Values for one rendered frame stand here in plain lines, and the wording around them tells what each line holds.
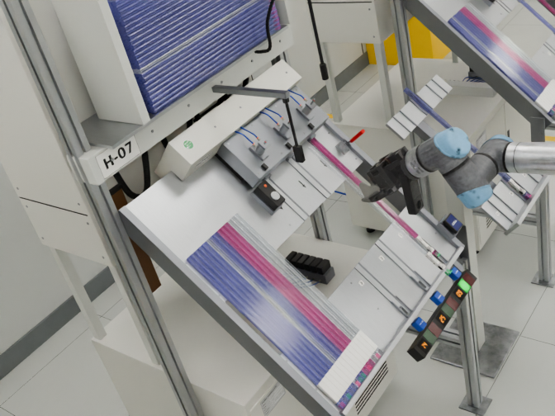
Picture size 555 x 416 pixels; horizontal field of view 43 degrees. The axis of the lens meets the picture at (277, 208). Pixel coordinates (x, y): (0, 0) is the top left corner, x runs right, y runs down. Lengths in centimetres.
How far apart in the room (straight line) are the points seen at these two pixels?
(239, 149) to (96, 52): 45
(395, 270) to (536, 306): 113
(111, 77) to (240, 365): 89
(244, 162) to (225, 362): 60
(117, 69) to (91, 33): 9
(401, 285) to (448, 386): 83
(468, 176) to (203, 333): 95
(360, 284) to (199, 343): 56
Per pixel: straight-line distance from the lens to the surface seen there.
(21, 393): 333
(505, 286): 306
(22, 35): 153
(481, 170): 172
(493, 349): 279
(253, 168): 181
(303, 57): 465
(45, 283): 345
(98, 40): 160
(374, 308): 185
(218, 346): 212
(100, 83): 167
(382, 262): 193
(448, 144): 165
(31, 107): 174
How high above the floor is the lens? 200
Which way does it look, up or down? 32 degrees down
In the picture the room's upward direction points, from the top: 15 degrees counter-clockwise
